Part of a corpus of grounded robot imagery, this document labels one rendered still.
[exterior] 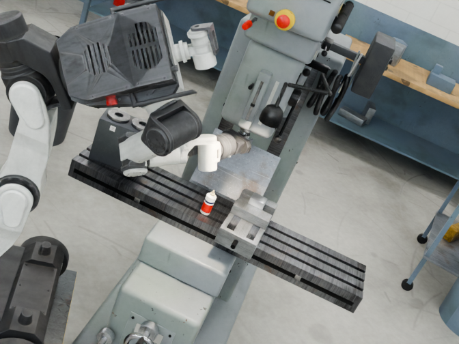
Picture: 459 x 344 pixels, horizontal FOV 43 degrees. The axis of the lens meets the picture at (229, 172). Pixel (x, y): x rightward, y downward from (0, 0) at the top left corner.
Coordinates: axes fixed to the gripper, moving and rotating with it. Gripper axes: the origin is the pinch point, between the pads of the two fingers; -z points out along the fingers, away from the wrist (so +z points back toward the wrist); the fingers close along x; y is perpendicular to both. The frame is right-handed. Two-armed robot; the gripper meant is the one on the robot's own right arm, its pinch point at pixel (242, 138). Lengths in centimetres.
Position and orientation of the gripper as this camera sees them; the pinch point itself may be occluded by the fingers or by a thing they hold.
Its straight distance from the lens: 221.0
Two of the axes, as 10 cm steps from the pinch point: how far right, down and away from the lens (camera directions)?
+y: -3.5, 8.1, 4.7
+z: -5.3, 2.4, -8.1
